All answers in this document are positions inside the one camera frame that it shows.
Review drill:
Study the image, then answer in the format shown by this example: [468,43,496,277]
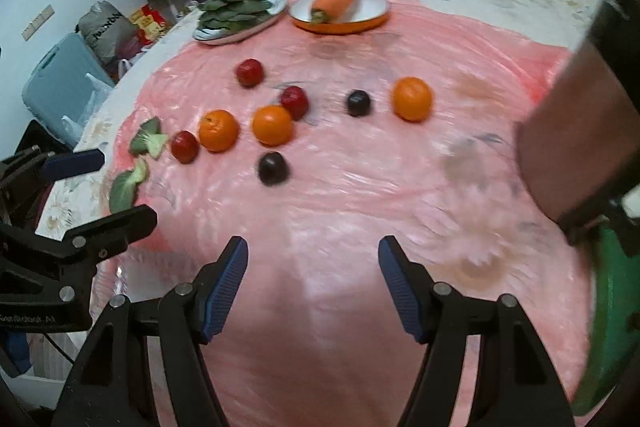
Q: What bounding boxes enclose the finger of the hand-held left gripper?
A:
[0,204,158,303]
[0,146,106,220]

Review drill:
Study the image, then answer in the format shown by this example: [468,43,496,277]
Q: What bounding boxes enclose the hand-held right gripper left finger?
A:
[50,236,251,427]

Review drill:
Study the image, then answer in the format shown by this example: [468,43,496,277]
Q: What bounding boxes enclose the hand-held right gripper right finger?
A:
[377,235,576,427]

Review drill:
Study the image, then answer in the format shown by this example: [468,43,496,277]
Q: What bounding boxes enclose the red plum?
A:
[171,131,200,164]
[236,59,264,88]
[280,86,309,121]

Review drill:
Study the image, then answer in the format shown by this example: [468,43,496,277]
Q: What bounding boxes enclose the dark purple plum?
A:
[257,152,290,186]
[346,90,372,117]

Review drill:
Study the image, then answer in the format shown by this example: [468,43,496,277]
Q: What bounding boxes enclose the orange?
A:
[391,77,433,122]
[252,105,294,146]
[198,109,239,153]

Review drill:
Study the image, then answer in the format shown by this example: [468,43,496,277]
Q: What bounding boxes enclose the green tray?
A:
[570,207,640,418]

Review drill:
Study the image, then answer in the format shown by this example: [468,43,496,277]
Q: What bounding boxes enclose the green leafy vegetable piece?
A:
[129,117,169,159]
[109,157,150,214]

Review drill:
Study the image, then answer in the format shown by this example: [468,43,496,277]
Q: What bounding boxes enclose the blue plastic bin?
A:
[22,32,116,142]

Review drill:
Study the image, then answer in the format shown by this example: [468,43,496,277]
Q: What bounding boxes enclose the grey bag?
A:
[77,0,141,62]

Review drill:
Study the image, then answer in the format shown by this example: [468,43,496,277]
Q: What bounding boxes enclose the red snack packages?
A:
[131,4,173,42]

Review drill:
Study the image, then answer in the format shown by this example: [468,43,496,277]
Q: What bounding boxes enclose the white oval plate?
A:
[194,0,289,46]

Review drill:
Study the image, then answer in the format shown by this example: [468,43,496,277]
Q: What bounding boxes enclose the pile of spinach leaves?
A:
[198,0,273,32]

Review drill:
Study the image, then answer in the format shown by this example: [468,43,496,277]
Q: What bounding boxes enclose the orange rimmed round plate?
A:
[289,0,391,35]

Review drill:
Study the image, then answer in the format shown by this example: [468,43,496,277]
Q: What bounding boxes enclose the carrot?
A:
[310,0,362,25]

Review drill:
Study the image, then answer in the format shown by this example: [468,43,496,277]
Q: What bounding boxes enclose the wall socket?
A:
[21,5,55,41]

